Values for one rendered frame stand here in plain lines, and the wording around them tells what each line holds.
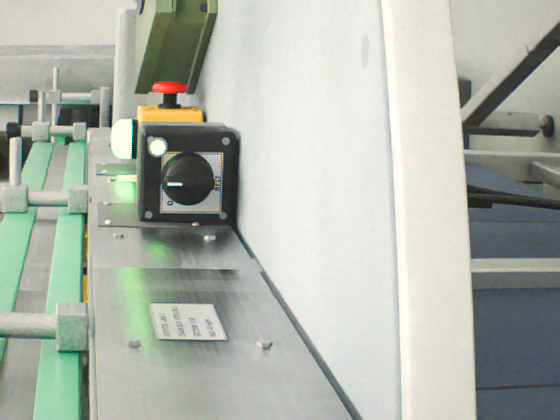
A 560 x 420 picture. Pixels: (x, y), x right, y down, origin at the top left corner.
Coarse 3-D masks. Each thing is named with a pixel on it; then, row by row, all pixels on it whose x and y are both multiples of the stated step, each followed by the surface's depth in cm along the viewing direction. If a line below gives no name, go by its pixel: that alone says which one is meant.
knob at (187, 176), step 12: (180, 156) 99; (192, 156) 99; (168, 168) 98; (180, 168) 98; (192, 168) 98; (204, 168) 98; (168, 180) 97; (180, 180) 97; (192, 180) 97; (204, 180) 97; (168, 192) 98; (180, 192) 98; (192, 192) 98; (204, 192) 99; (180, 204) 99; (192, 204) 99
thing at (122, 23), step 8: (120, 8) 175; (120, 16) 174; (120, 24) 173; (120, 32) 174; (120, 40) 174; (120, 48) 174; (120, 56) 174; (120, 64) 174; (120, 72) 175; (120, 80) 175; (120, 88) 175; (120, 96) 175; (120, 104) 175; (120, 112) 176; (112, 120) 192
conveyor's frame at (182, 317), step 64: (128, 192) 116; (128, 256) 87; (192, 256) 89; (128, 320) 70; (192, 320) 71; (256, 320) 72; (128, 384) 58; (192, 384) 59; (256, 384) 59; (320, 384) 60
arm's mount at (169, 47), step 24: (144, 0) 134; (168, 0) 121; (192, 0) 123; (216, 0) 122; (144, 24) 133; (168, 24) 124; (192, 24) 125; (144, 48) 131; (168, 48) 131; (192, 48) 131; (144, 72) 138; (168, 72) 139; (192, 72) 138
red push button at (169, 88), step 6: (156, 84) 130; (162, 84) 129; (168, 84) 129; (174, 84) 129; (180, 84) 130; (156, 90) 129; (162, 90) 129; (168, 90) 129; (174, 90) 129; (180, 90) 129; (186, 90) 130; (168, 96) 130; (174, 96) 130; (168, 102) 130; (174, 102) 130
